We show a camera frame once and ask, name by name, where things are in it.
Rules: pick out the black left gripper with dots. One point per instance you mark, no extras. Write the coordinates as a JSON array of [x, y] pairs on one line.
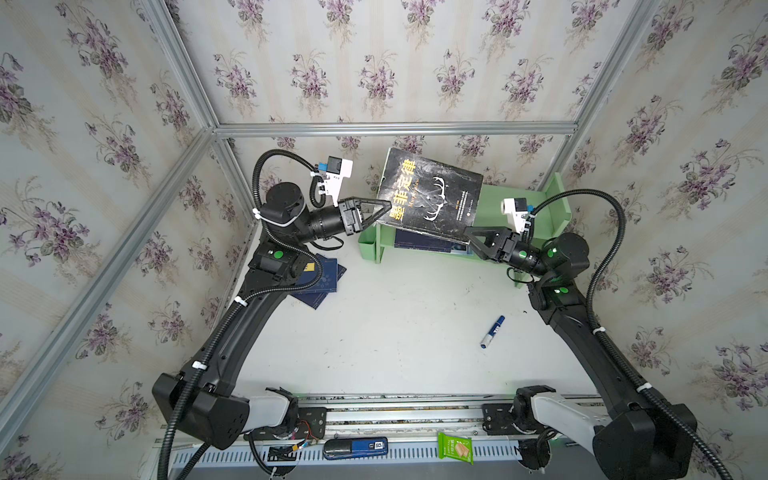
[[349, 216]]

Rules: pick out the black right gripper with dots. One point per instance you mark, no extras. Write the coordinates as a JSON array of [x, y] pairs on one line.
[[495, 245]]

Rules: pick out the dark blue thick book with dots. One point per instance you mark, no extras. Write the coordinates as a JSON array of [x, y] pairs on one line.
[[414, 241]]

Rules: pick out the black cover book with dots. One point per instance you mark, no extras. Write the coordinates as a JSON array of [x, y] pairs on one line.
[[429, 197]]

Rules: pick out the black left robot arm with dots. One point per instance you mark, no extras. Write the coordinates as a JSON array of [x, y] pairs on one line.
[[200, 400]]

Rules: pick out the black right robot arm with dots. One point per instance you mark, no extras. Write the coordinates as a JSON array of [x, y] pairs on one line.
[[642, 435]]

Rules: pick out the dark blue book under arm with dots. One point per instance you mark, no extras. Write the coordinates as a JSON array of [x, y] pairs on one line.
[[314, 301]]

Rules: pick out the green pen holder cup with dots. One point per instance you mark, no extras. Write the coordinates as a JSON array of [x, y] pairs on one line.
[[370, 245]]

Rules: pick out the blue book yellow label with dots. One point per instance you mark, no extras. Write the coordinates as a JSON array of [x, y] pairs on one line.
[[319, 278]]

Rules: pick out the blue white marker pen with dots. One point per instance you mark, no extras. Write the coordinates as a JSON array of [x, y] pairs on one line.
[[490, 335]]

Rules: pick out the green snack packet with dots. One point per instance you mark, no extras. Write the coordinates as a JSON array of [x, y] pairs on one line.
[[455, 448]]

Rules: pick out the blue black handheld device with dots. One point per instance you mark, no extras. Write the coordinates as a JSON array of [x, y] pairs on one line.
[[353, 448]]

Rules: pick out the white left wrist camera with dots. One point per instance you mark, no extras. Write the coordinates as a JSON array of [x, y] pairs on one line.
[[327, 180]]

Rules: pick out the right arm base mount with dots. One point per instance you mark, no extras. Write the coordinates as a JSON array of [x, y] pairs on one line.
[[514, 417]]

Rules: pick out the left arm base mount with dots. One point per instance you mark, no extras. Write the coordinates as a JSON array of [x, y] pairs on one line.
[[302, 423]]

